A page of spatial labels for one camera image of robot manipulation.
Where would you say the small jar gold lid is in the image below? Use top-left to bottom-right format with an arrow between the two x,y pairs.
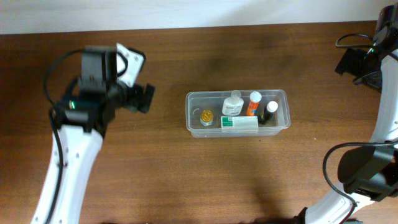
200,110 -> 214,126

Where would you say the white lotion bottle clear cap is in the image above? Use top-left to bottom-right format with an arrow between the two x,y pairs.
222,90 -> 244,116

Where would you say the white green medicine box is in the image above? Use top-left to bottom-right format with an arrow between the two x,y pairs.
221,116 -> 258,129

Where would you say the dark bottle white cap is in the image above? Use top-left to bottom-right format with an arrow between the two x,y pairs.
258,101 -> 279,125

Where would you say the orange tube white cap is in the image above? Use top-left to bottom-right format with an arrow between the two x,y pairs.
246,91 -> 262,116

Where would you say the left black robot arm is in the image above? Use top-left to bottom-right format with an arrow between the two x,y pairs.
31,44 -> 155,223

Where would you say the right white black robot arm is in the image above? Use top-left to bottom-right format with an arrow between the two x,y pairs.
290,4 -> 397,223

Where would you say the clear plastic container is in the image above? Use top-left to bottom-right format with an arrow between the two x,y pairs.
185,90 -> 290,138

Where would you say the right black cable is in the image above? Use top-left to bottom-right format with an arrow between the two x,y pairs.
322,32 -> 398,224

